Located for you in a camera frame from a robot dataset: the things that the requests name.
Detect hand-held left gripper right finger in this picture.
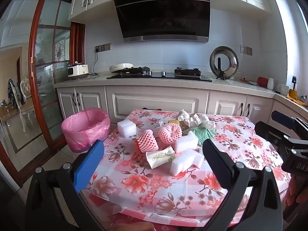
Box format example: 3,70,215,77
202,138,284,231

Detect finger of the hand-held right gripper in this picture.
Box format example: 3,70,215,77
271,111,308,135
254,121,308,154

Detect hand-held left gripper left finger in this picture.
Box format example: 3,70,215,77
25,140,106,231

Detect trash bin with pink bag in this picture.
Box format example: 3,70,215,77
61,107,111,153

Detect pink foam net ring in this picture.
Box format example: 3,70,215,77
158,123,182,146

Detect person's right hand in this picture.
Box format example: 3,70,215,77
287,173,308,212

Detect person's left hand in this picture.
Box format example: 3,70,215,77
113,222,155,231

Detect green white knitted cloth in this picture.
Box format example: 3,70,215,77
184,126,217,147

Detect white mug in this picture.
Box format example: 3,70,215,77
277,84,290,97

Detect oil bottle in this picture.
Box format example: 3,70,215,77
288,76,298,99

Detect white foam block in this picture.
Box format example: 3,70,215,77
174,135,198,154
117,119,137,139
169,148,204,177

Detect white plastic bag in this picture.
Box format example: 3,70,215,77
200,114,216,129

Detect crumpled printed paper carton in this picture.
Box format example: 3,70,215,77
189,114,201,127

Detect crumpled white paper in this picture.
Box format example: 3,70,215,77
177,109,192,124

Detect pink floral tablecloth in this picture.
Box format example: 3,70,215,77
79,108,289,231

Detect crumpled paper cup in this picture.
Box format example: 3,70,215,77
146,147,176,169

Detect pink foam net cone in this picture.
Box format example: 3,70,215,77
135,129,159,153

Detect steel pot lid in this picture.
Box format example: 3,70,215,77
209,46,239,80

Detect black lid stand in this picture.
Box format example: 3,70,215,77
216,57,228,80

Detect white lower kitchen cabinets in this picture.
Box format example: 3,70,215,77
54,77,308,131

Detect white dining chair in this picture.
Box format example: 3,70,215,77
18,77,36,133

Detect wooden glass sliding door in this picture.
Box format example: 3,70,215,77
28,0,86,174

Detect white rice cooker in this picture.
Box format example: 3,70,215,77
67,61,89,80

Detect black gas stove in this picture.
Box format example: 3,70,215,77
106,67,213,82

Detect white electric pan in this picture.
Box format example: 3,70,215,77
109,63,134,73

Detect dark jacket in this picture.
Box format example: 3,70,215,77
7,79,23,112

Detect black range hood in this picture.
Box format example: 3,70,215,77
112,0,212,43

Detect black power cable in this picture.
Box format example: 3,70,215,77
88,49,100,76

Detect wall socket strip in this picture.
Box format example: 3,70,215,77
95,43,111,53

